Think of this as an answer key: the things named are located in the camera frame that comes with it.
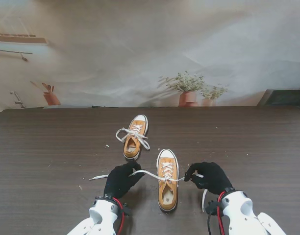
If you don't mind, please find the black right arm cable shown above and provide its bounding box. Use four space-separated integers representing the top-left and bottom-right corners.
207 212 214 235

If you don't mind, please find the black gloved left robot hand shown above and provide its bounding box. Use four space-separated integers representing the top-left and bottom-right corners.
103 161 146 199

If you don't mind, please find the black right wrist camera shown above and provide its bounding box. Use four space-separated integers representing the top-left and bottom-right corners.
205 200 219 216

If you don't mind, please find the white shoelace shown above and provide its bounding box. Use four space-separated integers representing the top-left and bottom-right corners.
88 161 208 212
115 124 150 151

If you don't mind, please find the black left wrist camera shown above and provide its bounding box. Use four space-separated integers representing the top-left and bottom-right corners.
120 203 131 217

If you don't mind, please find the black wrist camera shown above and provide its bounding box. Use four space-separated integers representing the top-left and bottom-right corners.
120 203 131 217
205 200 219 216

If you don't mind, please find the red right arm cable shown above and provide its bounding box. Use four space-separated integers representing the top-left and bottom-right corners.
217 192 226 235

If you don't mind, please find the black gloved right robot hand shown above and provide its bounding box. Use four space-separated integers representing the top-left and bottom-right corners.
184 162 234 196

